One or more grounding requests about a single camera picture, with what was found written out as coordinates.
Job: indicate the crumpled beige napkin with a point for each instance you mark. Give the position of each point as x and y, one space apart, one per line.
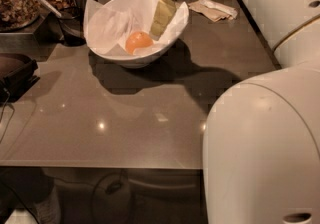
214 11

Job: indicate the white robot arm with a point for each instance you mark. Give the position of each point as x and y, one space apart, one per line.
261 145

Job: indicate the black device on table edge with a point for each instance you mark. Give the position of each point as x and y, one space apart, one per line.
16 75

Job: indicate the large glass jar of snacks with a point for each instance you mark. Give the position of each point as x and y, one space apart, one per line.
16 14

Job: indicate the orange fruit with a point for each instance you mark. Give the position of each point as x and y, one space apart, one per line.
138 39

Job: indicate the white paper sheet in bowl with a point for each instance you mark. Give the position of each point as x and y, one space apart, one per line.
110 24

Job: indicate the grey metal tray stand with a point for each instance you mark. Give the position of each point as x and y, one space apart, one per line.
37 40

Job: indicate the dark glass cup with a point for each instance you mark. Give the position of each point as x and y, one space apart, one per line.
71 25

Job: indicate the white ceramic bowl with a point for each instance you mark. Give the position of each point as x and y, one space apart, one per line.
133 58

